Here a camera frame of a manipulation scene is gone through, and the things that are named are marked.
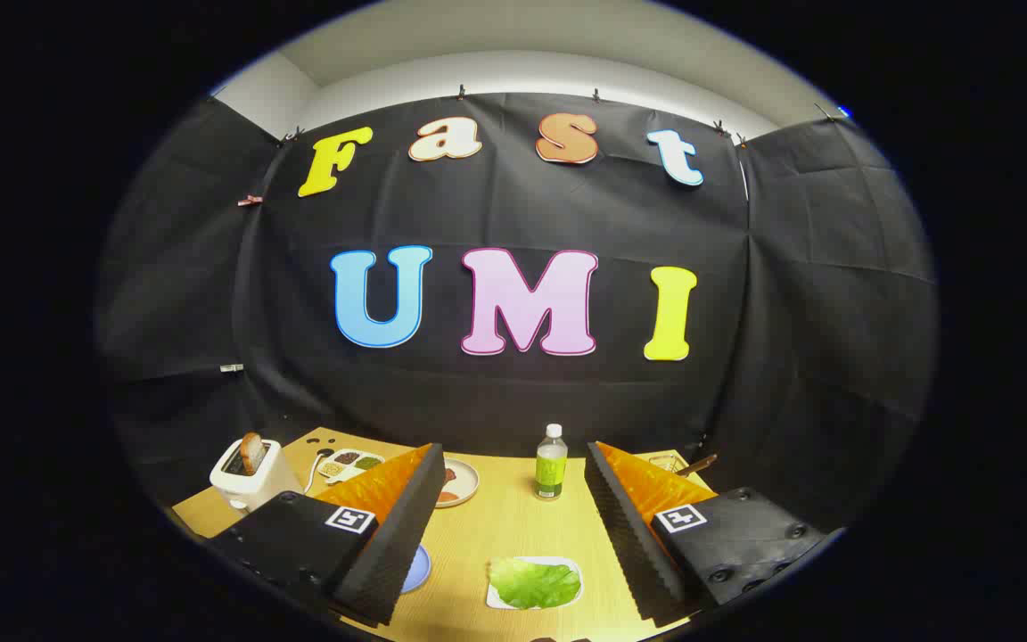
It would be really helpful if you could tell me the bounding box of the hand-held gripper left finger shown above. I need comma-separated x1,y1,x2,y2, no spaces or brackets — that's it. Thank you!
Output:
206,441,449,628

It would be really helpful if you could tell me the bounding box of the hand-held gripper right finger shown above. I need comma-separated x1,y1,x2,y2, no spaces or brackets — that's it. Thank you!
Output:
585,440,846,628

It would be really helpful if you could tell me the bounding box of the green lettuce leaf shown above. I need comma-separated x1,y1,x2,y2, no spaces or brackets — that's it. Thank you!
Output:
489,557,582,611

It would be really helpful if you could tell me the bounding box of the blue round plate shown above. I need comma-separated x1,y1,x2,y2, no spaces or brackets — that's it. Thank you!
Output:
400,544,432,595

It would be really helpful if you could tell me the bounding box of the white square plate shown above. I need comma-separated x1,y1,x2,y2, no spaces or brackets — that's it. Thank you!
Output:
487,556,584,612

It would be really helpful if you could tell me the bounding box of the beige round plate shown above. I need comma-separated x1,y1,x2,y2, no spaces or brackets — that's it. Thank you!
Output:
435,457,481,509

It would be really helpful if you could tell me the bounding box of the white divided dish of beans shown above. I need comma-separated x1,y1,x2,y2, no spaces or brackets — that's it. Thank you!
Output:
316,449,386,484

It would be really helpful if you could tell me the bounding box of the green label plastic bottle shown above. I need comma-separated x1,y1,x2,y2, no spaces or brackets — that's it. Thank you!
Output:
534,424,568,501

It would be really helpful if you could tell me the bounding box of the white toaster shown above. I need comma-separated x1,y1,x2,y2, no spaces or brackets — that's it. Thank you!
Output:
210,437,305,514

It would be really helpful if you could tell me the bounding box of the black backdrop cloth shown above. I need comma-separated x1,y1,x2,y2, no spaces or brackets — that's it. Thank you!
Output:
94,89,941,536

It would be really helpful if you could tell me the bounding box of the white toaster cable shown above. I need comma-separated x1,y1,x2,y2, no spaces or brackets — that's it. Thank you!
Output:
303,437,336,496

